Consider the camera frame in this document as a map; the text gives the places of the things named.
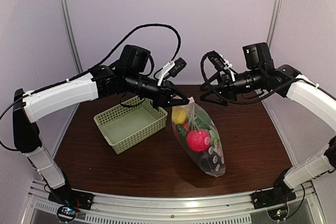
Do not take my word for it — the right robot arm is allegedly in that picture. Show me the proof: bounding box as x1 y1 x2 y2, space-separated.
200 42 335 130

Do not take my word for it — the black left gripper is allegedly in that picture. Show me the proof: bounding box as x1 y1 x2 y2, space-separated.
124 70 190 109

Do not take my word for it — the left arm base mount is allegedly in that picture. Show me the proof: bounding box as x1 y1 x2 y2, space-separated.
48 188 93 210

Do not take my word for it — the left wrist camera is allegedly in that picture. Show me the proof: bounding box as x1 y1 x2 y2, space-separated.
157 58 187 86

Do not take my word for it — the green toy cucumber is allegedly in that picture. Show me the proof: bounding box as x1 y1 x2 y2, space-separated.
175 124 189 141

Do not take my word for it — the aluminium front frame rail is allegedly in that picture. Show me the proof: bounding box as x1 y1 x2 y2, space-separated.
26 179 320 224

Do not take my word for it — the aluminium corner post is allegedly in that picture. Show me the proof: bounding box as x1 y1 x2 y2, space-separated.
60 0 83 73
267 0 284 49

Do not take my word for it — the circuit board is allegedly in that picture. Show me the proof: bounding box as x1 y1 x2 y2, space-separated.
267 207 289 221
56 206 79 222

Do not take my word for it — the black left camera cable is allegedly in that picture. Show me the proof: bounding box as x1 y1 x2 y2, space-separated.
0 23 182 151

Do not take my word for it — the clear zip top bag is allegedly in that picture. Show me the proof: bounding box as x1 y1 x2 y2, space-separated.
171 97 226 177

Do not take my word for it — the right circuit board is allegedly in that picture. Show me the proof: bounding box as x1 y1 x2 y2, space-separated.
267 207 289 221

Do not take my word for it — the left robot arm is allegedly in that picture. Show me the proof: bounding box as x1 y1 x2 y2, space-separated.
13 45 189 205

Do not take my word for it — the yellow toy corn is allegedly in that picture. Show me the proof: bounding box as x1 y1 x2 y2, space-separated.
172 107 187 124

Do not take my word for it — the green toy cabbage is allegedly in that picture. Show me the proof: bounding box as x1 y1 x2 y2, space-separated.
209 130 220 146

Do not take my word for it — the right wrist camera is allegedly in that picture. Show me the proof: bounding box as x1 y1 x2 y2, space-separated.
207 51 235 77

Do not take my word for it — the purple toy eggplant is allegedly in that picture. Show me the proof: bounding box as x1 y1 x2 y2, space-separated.
196 152 226 177

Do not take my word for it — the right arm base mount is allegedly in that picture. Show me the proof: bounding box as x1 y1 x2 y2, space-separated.
251 186 296 209

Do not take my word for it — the right aluminium corner post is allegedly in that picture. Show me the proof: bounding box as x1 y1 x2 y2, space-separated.
267 0 284 49

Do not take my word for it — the black camera cable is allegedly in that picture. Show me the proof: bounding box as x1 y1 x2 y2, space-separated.
200 51 302 104
0 23 182 151

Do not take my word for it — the red toy strawberry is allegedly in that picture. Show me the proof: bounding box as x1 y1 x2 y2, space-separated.
182 122 191 132

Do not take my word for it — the left circuit board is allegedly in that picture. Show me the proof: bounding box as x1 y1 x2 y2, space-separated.
56 206 79 222

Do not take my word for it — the left aluminium corner post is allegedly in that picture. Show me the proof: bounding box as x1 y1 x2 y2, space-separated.
60 0 83 73

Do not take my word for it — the black right camera cable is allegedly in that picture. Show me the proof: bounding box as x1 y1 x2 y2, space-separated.
200 51 302 104

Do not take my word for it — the green plastic basket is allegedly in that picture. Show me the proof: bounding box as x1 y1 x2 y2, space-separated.
93 96 168 154

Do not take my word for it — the red toy apple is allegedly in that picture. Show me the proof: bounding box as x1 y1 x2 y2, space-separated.
186 130 211 152

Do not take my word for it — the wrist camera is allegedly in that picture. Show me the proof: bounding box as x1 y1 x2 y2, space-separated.
207 51 235 77
157 58 187 86

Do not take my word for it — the green toy bell pepper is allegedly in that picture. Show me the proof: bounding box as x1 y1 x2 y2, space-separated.
194 111 212 130

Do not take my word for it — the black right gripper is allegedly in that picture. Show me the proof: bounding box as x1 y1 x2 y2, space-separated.
199 67 265 106

